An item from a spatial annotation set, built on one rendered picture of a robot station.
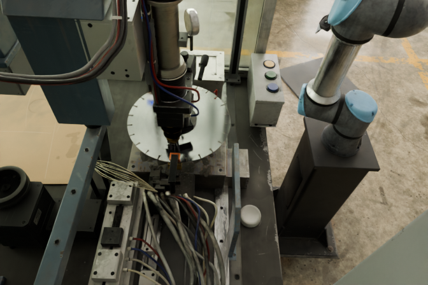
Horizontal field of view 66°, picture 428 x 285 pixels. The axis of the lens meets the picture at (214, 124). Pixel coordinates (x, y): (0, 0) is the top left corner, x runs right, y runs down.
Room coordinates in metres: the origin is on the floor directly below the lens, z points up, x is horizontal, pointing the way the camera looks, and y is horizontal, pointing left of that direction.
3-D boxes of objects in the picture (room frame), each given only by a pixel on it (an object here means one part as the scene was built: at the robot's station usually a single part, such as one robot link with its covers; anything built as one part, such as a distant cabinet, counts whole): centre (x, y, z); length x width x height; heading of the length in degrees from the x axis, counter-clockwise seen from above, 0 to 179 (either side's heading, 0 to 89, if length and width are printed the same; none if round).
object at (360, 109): (0.82, -0.50, 0.91); 0.13 x 0.12 x 0.14; 75
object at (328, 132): (0.82, -0.50, 0.80); 0.15 x 0.15 x 0.10
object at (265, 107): (0.99, -0.19, 0.82); 0.28 x 0.11 x 0.15; 3
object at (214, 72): (1.02, 0.07, 0.82); 0.18 x 0.18 x 0.15; 3
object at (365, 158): (0.82, -0.50, 0.37); 0.40 x 0.40 x 0.75; 3
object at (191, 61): (0.62, 0.08, 1.17); 0.06 x 0.05 x 0.20; 174
